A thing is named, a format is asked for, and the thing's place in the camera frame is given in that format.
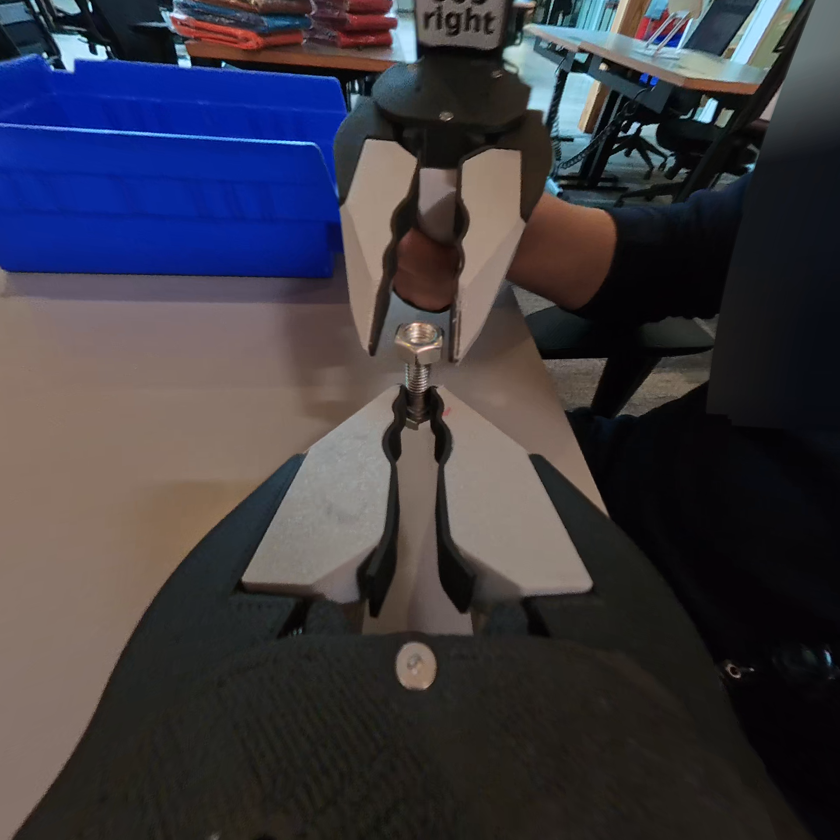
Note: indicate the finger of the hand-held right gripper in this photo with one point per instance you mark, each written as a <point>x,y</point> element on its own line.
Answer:
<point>492,229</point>
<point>371,229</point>

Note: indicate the stack of folded cloths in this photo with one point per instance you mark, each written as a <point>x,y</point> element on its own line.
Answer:
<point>262,19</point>

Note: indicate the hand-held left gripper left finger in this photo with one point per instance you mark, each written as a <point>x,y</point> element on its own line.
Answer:
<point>328,505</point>

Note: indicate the person's black chair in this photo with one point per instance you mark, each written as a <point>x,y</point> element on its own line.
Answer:
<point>623,341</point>

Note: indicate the person's right hand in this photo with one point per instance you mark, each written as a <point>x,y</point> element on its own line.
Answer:
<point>564,249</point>

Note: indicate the blue plastic bin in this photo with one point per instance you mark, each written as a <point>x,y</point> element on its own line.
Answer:
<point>164,197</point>

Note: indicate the silver hex nut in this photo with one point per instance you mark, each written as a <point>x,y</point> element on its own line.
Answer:
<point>403,354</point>

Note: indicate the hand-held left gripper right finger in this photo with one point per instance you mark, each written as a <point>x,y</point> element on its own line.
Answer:
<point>512,512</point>

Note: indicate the clear acrylic sign stand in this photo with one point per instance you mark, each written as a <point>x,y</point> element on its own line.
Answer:
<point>669,33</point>

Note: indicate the wooden post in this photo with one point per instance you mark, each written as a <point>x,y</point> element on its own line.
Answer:
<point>630,19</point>

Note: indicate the person's right forearm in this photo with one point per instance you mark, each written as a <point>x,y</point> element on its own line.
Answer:
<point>676,256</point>

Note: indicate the silver bolt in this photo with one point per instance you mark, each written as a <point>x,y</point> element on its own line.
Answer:
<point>417,387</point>

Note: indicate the office desk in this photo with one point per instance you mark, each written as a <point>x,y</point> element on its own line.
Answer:
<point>656,62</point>

